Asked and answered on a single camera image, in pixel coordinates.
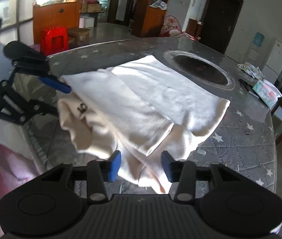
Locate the polka dot play tent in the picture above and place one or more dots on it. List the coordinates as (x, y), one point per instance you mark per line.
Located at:
(171, 28)

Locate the cardboard box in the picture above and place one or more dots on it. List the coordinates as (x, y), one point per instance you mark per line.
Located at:
(90, 7)

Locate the tissue pack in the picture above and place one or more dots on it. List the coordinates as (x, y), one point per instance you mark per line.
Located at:
(267, 92)

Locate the cream fleece garment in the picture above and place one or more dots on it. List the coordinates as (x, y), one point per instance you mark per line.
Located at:
(140, 108)

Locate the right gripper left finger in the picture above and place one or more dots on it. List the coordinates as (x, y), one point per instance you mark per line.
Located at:
(99, 172)

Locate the white refrigerator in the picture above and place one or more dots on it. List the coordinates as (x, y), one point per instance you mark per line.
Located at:
(272, 66)

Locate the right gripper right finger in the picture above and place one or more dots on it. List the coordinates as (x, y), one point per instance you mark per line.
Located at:
(183, 173)

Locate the round black induction cooktop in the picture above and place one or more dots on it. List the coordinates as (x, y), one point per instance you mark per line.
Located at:
(202, 69)

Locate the water dispenser with bottle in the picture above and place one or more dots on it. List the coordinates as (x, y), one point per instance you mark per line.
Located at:
(254, 48)

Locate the grey star patterned table cover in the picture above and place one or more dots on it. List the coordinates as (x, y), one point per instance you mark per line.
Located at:
(244, 140)

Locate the wooden shelf cabinet left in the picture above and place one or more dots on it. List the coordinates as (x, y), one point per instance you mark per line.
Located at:
(148, 17)

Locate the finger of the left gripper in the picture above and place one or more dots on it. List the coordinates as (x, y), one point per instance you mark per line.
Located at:
(54, 83)
(22, 55)

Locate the red plastic stool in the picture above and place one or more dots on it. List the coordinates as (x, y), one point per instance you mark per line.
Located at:
(53, 40)

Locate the crumpled floral cloth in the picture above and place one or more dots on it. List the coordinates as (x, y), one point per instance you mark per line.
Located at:
(251, 70)

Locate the dark wooden door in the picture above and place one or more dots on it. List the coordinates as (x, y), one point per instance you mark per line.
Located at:
(219, 19)

